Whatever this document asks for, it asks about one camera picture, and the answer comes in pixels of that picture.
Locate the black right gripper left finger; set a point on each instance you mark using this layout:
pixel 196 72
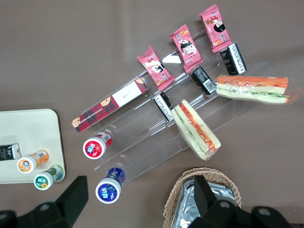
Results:
pixel 71 202

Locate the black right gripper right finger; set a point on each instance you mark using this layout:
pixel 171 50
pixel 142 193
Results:
pixel 206 206

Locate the triangle sandwich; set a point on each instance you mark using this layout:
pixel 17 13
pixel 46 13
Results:
pixel 251 89
pixel 197 133

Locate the cream plastic tray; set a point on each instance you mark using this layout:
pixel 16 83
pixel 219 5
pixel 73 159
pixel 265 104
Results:
pixel 28 128

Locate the foil food container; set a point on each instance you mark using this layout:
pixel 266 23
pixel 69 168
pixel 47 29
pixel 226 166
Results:
pixel 187 206

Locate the light wicker basket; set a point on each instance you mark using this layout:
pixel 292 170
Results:
pixel 228 183

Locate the green capped candy bottle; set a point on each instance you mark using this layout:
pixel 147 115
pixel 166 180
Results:
pixel 44 180

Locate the blue capped candy bottle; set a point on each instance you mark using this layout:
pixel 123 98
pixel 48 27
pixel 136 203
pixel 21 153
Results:
pixel 108 191

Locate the orange capped candy bottle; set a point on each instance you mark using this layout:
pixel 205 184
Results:
pixel 28 164

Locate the red capped candy bottle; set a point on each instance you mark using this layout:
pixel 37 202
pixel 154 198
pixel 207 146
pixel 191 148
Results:
pixel 94 147

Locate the small black snack box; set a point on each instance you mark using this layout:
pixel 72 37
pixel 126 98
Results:
pixel 234 59
pixel 204 80
pixel 8 152
pixel 164 107

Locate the clear acrylic stepped stand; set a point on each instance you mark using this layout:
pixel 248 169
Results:
pixel 147 137

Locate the red plaid cookie box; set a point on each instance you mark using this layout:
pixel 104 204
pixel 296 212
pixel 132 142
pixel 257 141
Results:
pixel 104 109

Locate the pink cartoon snack packet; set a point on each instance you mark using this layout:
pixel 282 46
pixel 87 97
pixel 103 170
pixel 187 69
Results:
pixel 216 28
pixel 156 69
pixel 187 50

